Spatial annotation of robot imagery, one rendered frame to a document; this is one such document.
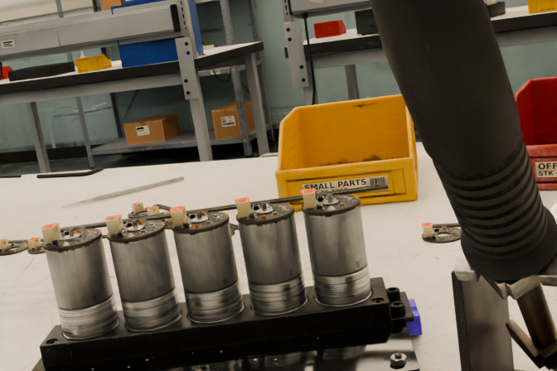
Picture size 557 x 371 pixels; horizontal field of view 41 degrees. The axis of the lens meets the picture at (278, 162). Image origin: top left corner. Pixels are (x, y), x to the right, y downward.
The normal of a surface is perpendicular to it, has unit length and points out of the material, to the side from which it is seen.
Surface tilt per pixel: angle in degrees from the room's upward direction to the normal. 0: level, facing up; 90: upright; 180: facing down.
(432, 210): 0
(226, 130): 87
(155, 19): 90
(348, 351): 0
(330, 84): 90
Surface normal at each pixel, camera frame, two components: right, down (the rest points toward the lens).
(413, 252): -0.14, -0.97
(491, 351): 0.85, -0.02
